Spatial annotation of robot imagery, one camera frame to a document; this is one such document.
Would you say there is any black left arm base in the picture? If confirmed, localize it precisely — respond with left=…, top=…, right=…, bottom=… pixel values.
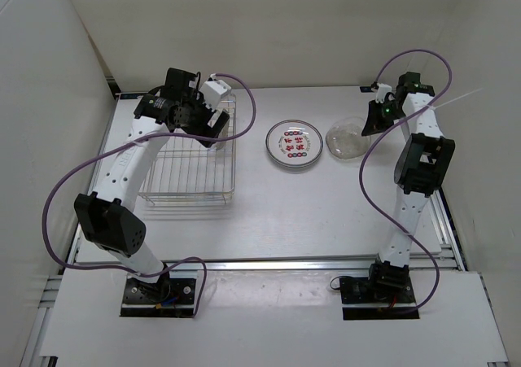
left=120, top=274, right=197, bottom=318

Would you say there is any white cable tie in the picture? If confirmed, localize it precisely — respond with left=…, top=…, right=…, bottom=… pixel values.
left=429, top=88, right=483, bottom=111

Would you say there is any blue label sticker left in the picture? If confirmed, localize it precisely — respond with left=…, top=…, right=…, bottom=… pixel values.
left=120, top=94, right=142, bottom=100

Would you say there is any clear glass plate back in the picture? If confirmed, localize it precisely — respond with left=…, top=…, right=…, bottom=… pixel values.
left=213, top=120, right=230, bottom=151

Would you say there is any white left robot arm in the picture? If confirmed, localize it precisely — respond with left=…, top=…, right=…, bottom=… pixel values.
left=74, top=68, right=231, bottom=302

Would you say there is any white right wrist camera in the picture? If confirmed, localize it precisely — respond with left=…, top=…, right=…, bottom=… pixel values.
left=370, top=81, right=392, bottom=103

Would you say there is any green rim dotted plate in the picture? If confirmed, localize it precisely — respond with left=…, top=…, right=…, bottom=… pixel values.
left=265, top=120, right=324, bottom=169

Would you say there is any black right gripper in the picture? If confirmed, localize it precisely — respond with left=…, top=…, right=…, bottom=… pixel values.
left=362, top=99, right=407, bottom=137

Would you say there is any silver wire dish rack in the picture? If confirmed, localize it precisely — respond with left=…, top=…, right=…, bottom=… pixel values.
left=138, top=93, right=239, bottom=205

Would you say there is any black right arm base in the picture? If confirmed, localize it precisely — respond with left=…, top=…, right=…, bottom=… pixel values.
left=329, top=261, right=420, bottom=321

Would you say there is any dark blue label sticker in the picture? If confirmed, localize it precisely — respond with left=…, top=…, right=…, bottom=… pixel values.
left=359, top=86, right=373, bottom=93

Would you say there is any clear glass plate front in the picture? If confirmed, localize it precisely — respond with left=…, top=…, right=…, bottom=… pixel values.
left=326, top=133, right=370, bottom=160

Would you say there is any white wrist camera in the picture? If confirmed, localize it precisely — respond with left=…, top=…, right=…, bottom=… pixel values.
left=199, top=75, right=232, bottom=109
left=370, top=81, right=392, bottom=103

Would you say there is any clear glass plate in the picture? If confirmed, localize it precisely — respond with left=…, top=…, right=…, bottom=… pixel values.
left=326, top=116, right=371, bottom=160
left=326, top=133, right=370, bottom=160
left=213, top=120, right=230, bottom=151

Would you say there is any aluminium mounting rail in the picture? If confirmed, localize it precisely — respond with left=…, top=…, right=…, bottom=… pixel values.
left=60, top=257, right=374, bottom=271

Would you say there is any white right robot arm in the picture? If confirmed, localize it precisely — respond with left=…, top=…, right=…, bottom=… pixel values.
left=361, top=72, right=455, bottom=269

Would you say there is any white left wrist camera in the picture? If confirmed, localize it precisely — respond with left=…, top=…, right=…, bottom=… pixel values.
left=199, top=75, right=232, bottom=109

